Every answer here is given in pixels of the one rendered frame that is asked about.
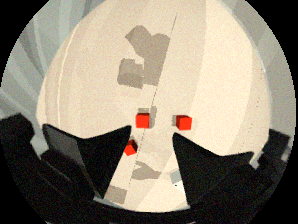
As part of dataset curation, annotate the red cube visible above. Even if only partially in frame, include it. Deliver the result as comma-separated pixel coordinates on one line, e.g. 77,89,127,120
176,116,192,131
136,113,150,128
124,140,138,156

